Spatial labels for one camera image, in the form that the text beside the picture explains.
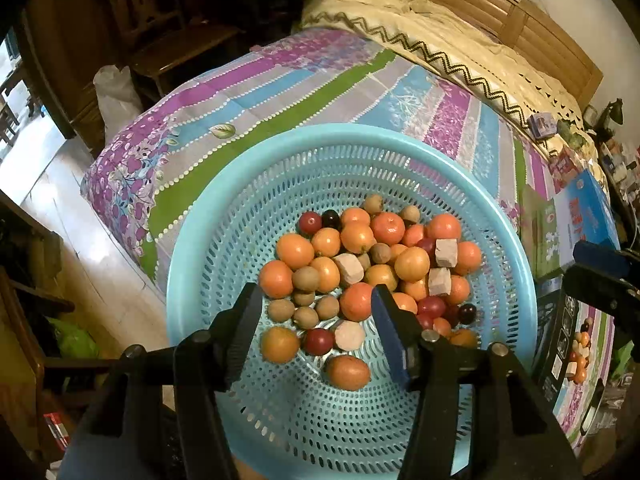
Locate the blue plastic colander basket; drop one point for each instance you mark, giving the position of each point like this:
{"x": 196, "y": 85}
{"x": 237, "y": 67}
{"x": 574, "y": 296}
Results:
{"x": 300, "y": 170}

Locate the red packet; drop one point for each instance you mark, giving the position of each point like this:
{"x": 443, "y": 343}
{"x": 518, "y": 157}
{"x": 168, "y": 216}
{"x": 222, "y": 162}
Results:
{"x": 56, "y": 430}

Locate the green plastic bag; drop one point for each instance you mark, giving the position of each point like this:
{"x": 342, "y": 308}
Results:
{"x": 75, "y": 340}

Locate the beige cut root chunk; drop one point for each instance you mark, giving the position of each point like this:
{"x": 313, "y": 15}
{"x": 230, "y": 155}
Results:
{"x": 348, "y": 269}
{"x": 348, "y": 334}
{"x": 439, "y": 281}
{"x": 446, "y": 252}

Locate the wooden chair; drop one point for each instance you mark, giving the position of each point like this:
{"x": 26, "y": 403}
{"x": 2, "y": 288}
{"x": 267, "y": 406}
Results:
{"x": 175, "y": 45}

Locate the black box with fruit print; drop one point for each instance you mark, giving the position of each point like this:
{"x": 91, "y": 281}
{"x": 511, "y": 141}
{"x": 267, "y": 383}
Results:
{"x": 565, "y": 325}

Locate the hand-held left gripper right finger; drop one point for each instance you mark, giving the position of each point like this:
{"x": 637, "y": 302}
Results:
{"x": 395, "y": 340}

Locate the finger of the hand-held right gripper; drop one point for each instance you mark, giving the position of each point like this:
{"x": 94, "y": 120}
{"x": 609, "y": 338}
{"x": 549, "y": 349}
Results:
{"x": 595, "y": 252}
{"x": 600, "y": 292}

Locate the red printed box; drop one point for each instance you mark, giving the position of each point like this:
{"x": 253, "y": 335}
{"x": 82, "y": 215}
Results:
{"x": 562, "y": 164}

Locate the pile of oranges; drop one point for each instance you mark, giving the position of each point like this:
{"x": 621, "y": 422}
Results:
{"x": 295, "y": 251}

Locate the wooden headboard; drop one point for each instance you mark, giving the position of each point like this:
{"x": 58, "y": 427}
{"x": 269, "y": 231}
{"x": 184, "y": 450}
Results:
{"x": 540, "y": 45}

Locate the wooden cabinet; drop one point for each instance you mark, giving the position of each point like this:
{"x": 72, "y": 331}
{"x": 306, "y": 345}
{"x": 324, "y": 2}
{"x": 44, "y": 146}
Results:
{"x": 60, "y": 60}

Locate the small blue printed box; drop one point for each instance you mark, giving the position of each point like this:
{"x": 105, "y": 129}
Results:
{"x": 542, "y": 124}

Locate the striped floral bed sheet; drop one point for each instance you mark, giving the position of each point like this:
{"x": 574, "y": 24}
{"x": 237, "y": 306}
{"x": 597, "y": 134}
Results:
{"x": 300, "y": 90}

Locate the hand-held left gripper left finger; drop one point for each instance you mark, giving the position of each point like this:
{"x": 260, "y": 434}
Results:
{"x": 244, "y": 332}

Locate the blue cardboard box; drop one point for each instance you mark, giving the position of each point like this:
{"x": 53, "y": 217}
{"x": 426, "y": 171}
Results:
{"x": 585, "y": 215}

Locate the dark desk lamp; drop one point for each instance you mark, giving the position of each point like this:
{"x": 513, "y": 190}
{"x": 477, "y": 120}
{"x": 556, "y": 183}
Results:
{"x": 612, "y": 110}

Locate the green cardboard box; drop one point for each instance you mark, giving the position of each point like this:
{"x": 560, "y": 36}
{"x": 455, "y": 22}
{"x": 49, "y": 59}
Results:
{"x": 542, "y": 240}

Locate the cream zigzag quilt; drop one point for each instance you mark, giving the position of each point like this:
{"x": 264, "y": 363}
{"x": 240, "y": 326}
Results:
{"x": 450, "y": 35}

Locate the white plastic bag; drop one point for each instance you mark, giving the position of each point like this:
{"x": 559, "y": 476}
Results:
{"x": 117, "y": 100}

